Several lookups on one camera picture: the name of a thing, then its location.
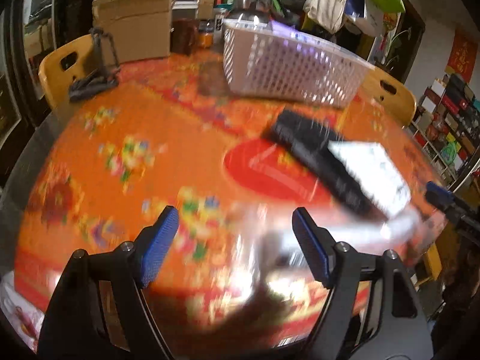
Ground white perforated plastic basket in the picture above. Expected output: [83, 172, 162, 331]
[223, 19, 374, 108]

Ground black sock pack with label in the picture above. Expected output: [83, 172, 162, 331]
[270, 109, 411, 219]

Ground white hanging bag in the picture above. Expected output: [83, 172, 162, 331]
[344, 0, 383, 38]

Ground clear plastic bag with cloth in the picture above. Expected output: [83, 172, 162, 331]
[229, 202, 424, 273]

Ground wooden chair left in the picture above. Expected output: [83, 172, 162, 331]
[38, 35, 98, 111]

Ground purple tissue pack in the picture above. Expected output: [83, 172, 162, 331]
[268, 20, 299, 39]

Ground wooden chair right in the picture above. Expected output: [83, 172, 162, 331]
[362, 67, 416, 128]

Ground brown glass jar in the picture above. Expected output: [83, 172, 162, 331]
[170, 19, 199, 55]

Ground stainless steel kettle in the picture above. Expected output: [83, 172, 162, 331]
[226, 0, 279, 24]

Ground cluttered storage shelf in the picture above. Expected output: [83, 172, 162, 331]
[409, 73, 479, 190]

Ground brown cardboard box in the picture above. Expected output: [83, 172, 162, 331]
[92, 0, 174, 63]

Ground wooden chair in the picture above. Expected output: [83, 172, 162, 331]
[38, 35, 98, 111]
[362, 67, 416, 128]

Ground black folding phone stand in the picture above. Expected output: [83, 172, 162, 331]
[68, 27, 120, 103]

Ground red wall scroll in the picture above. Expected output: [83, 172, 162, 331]
[445, 28, 479, 83]

